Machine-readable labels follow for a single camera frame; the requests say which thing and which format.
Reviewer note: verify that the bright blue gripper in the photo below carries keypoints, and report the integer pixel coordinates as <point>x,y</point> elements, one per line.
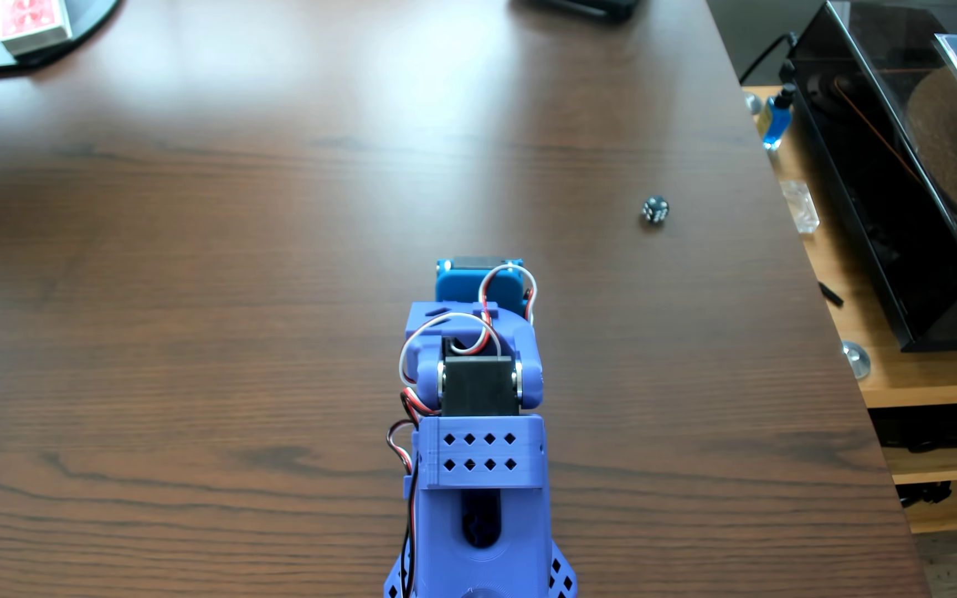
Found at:
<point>459,285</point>

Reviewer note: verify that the dark blue dice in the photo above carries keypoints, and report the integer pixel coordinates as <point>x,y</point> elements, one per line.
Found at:
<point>655,210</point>

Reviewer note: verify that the blue 3D-printed robot arm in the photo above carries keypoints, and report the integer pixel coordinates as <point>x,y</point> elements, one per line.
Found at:
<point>478,490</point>

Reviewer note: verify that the black flat device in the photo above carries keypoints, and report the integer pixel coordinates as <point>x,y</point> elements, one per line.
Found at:
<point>586,7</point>

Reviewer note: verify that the small silver knob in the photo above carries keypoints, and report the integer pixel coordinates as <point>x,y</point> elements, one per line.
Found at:
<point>753,103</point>

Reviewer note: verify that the clear acrylic block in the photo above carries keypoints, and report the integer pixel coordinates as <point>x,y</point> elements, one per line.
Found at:
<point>801,208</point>

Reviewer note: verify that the small blue liquid bottle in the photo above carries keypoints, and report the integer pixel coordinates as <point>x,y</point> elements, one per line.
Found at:
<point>776,120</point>

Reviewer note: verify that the small black stick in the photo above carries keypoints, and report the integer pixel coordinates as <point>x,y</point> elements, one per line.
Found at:
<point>831,294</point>

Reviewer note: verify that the silver metal disc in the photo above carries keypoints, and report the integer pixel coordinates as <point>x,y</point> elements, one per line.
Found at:
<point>856,360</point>

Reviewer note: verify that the black turntable with dust cover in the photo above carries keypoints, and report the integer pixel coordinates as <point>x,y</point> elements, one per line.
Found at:
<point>885,166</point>

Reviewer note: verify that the black round mat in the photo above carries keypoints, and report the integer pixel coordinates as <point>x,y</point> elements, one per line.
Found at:
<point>88,21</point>

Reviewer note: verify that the light wooden sideboard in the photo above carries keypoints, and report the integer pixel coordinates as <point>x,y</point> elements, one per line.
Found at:
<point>919,378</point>

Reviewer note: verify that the red playing card box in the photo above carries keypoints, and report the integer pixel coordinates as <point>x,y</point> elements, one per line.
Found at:
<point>32,23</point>

